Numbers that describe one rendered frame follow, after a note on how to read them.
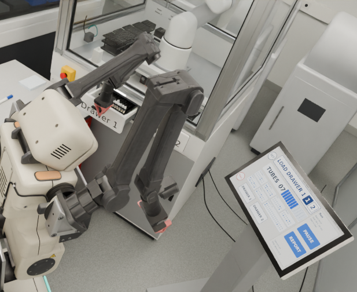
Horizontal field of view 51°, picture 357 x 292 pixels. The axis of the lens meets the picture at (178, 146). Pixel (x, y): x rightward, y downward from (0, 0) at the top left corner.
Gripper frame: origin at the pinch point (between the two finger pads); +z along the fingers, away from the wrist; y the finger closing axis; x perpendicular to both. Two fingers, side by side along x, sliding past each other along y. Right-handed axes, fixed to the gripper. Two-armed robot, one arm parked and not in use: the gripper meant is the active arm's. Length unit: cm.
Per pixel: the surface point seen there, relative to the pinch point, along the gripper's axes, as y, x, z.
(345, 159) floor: 266, -171, 90
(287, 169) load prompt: 3, -91, -27
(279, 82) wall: 338, -62, 78
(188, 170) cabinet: 19, -51, 18
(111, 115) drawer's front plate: 3.6, -4.2, 0.3
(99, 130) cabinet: 19.6, 8.2, 28.9
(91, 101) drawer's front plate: 3.7, 9.4, 0.0
